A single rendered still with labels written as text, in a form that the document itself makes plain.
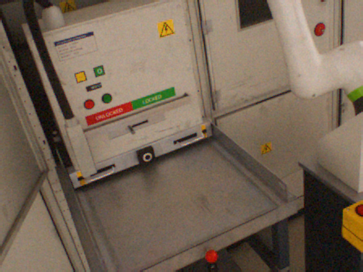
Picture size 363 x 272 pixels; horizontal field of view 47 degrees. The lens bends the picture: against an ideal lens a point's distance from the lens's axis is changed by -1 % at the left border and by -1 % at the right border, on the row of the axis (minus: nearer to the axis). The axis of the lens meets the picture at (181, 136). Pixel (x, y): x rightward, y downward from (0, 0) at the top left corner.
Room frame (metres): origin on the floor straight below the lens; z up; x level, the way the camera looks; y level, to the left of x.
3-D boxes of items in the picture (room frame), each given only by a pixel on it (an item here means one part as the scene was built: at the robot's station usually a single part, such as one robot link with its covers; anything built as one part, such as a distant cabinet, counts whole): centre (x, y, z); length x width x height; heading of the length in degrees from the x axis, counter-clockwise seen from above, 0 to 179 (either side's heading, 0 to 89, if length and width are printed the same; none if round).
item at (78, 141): (1.14, 0.32, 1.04); 0.08 x 0.05 x 0.17; 19
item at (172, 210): (1.16, 0.10, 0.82); 0.68 x 0.62 x 0.06; 19
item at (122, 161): (1.29, 0.15, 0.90); 0.54 x 0.05 x 0.06; 109
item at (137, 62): (1.28, 0.14, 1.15); 0.48 x 0.01 x 0.48; 109
